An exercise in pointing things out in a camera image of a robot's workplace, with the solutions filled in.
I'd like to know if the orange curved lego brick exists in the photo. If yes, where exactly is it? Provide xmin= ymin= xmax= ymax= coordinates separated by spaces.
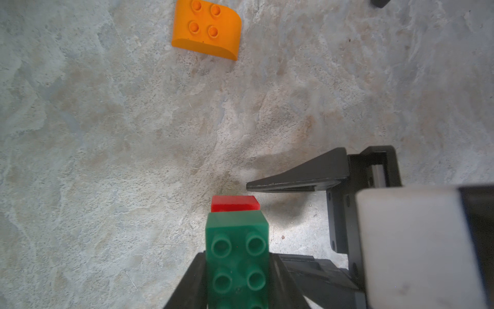
xmin=171 ymin=0 xmax=242 ymax=61

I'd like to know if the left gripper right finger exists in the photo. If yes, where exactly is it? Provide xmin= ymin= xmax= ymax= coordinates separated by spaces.
xmin=268 ymin=253 xmax=311 ymax=309

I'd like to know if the red lego brick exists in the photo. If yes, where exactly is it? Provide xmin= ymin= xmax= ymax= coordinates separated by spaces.
xmin=211 ymin=196 xmax=261 ymax=212

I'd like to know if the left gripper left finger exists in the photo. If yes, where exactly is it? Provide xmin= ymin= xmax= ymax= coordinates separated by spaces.
xmin=163 ymin=252 xmax=207 ymax=309

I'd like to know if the green lego brick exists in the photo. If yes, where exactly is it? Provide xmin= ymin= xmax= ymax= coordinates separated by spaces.
xmin=205 ymin=211 xmax=270 ymax=308

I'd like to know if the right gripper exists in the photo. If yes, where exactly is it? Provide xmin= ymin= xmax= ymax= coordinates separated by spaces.
xmin=246 ymin=145 xmax=401 ymax=308

